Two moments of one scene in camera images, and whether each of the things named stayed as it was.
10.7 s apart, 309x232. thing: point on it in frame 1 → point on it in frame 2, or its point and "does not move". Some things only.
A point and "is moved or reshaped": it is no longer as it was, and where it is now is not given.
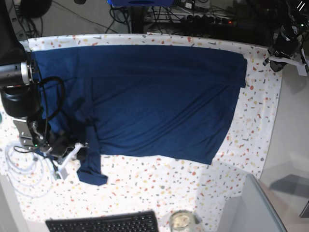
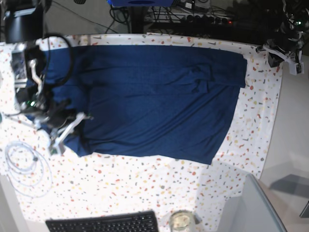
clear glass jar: [182, 221] does not move
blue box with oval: [143, 3] does not move
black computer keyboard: [144, 222] does not move
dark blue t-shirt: [175, 101] is moved or reshaped
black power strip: [192, 19] does not move
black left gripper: [59, 142] → [58, 111]
